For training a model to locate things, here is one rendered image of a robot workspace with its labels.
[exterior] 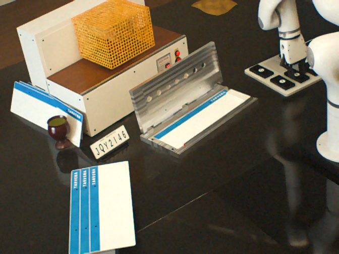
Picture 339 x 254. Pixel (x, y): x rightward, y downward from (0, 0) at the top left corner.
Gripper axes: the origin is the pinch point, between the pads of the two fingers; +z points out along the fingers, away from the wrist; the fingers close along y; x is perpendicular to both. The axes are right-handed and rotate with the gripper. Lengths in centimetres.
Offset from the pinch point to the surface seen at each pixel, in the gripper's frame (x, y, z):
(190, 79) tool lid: 11.7, -41.7, -11.2
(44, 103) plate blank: 44, -91, -15
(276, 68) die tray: 11.5, -0.8, 0.1
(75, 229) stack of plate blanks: -31, -115, 0
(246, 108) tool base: -4.0, -29.7, 2.7
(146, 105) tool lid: 6, -65, -11
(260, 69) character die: 13.8, -7.4, -1.6
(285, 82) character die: -0.9, -7.3, 1.6
